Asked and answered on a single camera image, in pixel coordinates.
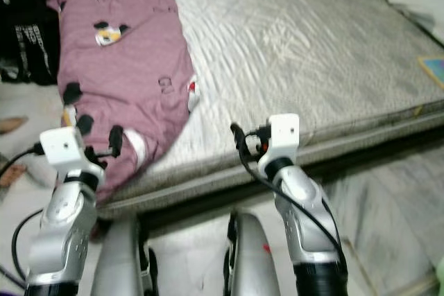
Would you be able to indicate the pink cartoon print blanket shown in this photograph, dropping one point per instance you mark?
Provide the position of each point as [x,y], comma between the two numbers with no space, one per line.
[125,67]

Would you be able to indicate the grey right robot leg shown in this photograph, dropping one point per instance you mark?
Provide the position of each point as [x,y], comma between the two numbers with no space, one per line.
[253,261]

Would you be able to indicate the grey quilted mattress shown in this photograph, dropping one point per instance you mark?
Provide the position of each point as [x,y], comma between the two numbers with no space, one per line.
[284,46]

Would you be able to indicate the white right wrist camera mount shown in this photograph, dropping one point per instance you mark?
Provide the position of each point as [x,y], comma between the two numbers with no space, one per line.
[283,131]

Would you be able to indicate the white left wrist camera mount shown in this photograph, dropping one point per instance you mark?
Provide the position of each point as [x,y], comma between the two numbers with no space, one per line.
[62,145]

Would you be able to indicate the grey left robot leg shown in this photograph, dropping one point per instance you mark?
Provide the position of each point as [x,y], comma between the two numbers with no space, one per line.
[121,261]

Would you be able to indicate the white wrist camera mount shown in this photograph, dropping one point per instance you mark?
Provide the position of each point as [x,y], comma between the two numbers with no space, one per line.
[283,131]
[62,145]

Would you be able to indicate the white pillow with handwriting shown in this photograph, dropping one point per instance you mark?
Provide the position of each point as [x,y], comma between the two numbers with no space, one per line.
[416,1]

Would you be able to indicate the grey robot leg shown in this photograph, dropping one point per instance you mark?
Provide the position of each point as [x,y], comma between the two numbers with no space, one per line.
[253,261]
[121,261]

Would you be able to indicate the black printed bag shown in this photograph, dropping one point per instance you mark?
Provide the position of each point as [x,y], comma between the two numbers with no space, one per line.
[38,53]

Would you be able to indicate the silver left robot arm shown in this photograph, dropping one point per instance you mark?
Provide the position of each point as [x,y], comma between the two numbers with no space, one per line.
[62,240]

